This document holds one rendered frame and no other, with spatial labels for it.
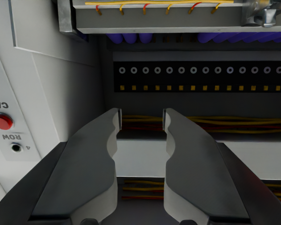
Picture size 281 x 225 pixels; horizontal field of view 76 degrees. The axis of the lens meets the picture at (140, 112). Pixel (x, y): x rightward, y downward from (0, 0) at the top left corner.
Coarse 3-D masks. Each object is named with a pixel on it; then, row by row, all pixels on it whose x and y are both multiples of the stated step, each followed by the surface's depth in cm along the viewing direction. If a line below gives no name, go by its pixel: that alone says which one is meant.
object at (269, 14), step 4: (272, 4) 12; (276, 4) 12; (280, 4) 11; (268, 8) 13; (272, 8) 12; (276, 8) 12; (280, 8) 12; (264, 12) 13; (268, 12) 13; (272, 12) 13; (264, 16) 13; (268, 16) 13; (272, 16) 13; (264, 20) 13; (268, 20) 13; (272, 20) 13; (264, 24) 13; (268, 24) 13; (272, 24) 13
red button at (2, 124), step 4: (0, 116) 17; (4, 116) 17; (0, 120) 17; (4, 120) 17; (8, 120) 17; (0, 124) 17; (4, 124) 17; (8, 124) 17; (0, 128) 17; (4, 128) 17; (8, 128) 17
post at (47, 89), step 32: (0, 0) 12; (0, 32) 13; (32, 64) 15; (64, 64) 20; (96, 64) 32; (32, 96) 16; (64, 96) 20; (96, 96) 32; (32, 128) 18; (64, 128) 20; (0, 160) 20
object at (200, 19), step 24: (144, 0) 15; (192, 0) 15; (216, 0) 15; (96, 24) 17; (120, 24) 17; (144, 24) 17; (168, 24) 17; (192, 24) 17; (216, 24) 17; (240, 24) 16
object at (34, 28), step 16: (16, 0) 12; (32, 0) 14; (48, 0) 16; (64, 0) 16; (16, 16) 12; (32, 16) 14; (48, 16) 16; (64, 16) 16; (16, 32) 12; (32, 32) 14; (48, 32) 16; (64, 32) 17; (80, 32) 19; (32, 48) 14; (48, 48) 16; (64, 48) 19; (80, 48) 24
